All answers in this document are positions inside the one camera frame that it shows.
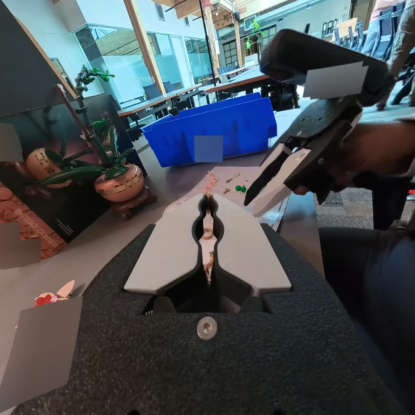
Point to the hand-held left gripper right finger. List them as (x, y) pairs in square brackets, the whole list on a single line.
[(253, 256)]

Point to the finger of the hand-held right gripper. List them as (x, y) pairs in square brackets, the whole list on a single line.
[(275, 155), (272, 199)]

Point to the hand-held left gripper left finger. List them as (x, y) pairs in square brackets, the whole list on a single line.
[(168, 253)]

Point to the person's right hand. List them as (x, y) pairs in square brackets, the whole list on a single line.
[(373, 149)]

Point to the white instruction sheet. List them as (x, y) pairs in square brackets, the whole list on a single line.
[(227, 194)]

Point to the blue plastic bin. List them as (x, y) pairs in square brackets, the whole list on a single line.
[(233, 129)]

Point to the toy brick orchid plant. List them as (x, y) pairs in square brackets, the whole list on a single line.
[(120, 183)]

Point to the long wooden background table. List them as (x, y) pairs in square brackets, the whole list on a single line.
[(236, 79), (155, 100)]

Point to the dark toy set box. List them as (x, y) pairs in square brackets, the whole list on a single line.
[(81, 207)]

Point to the pink toy brick flower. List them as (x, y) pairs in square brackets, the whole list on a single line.
[(66, 288)]

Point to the background potted plant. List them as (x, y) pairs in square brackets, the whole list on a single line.
[(254, 34)]

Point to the person's dark trousers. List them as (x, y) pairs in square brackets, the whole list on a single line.
[(373, 291)]

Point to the black tripod pole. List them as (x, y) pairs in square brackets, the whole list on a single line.
[(207, 45)]

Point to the black panel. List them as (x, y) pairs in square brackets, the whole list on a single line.
[(26, 58)]

